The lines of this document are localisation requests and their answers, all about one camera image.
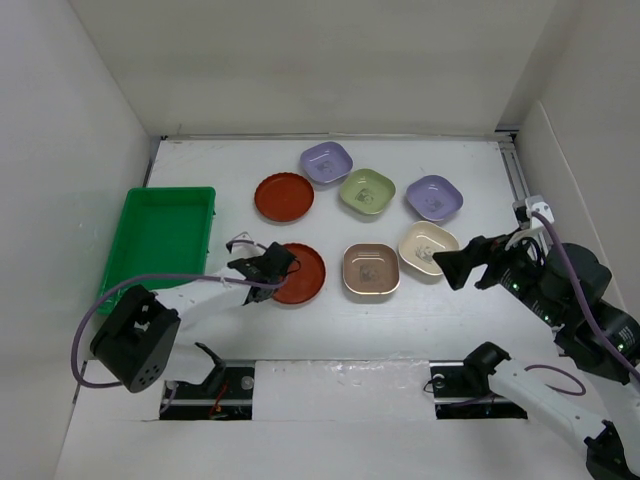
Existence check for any green square dish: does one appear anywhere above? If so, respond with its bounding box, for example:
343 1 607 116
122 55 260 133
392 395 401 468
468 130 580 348
339 168 396 215

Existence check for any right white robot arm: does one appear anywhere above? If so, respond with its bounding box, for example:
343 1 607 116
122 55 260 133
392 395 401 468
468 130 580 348
434 236 639 479

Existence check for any cream square dish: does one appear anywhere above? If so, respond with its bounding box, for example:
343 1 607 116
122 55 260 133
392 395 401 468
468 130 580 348
398 221 460 277

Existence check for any brown square dish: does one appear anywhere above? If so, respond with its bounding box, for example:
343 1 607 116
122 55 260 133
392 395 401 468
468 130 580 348
342 243 400 296

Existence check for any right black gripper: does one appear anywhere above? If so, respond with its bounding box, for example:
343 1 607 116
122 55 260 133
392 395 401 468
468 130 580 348
432 223 564 325

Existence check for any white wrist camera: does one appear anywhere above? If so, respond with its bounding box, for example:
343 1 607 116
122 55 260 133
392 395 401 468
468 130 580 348
512 195 554 229
225 232 255 253

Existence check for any purple square dish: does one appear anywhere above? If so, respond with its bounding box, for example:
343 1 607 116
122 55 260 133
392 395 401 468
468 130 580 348
300 141 354 185
406 175 464 222

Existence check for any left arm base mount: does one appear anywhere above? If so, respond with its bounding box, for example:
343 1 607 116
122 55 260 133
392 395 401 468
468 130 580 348
159 342 256 421

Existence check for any right purple square dish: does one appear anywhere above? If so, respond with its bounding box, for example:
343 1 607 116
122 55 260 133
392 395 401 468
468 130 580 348
406 175 464 222

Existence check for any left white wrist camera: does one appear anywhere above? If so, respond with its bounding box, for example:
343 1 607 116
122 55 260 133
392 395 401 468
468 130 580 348
225 232 255 253

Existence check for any purple cable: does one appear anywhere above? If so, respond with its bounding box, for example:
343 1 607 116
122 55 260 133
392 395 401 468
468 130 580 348
532 212 640 381
72 239 291 390

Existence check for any red round plate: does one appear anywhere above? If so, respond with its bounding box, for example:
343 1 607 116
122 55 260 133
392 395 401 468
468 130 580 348
254 172 315 223
273 243 326 305

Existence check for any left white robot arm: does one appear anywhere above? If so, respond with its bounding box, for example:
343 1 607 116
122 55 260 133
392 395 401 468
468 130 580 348
90 242 300 397

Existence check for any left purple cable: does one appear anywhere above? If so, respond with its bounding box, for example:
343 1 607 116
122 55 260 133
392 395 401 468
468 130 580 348
72 239 291 390

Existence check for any green plastic bin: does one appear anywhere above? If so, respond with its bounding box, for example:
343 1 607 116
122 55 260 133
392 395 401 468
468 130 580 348
98 186 216 296

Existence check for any upper left purple square dish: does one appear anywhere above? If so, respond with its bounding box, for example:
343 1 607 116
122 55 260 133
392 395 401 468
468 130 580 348
300 141 354 185

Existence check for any right aluminium frame rail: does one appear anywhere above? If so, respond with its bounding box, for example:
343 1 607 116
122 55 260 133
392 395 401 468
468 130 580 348
495 130 584 357

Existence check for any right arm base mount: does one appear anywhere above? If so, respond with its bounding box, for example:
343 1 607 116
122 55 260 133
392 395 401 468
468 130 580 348
423 360 528 420

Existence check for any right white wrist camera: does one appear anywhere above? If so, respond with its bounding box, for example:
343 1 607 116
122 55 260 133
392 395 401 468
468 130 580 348
512 195 554 229

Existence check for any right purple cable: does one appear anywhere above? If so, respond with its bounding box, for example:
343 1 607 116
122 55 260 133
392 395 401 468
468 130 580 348
532 212 640 381

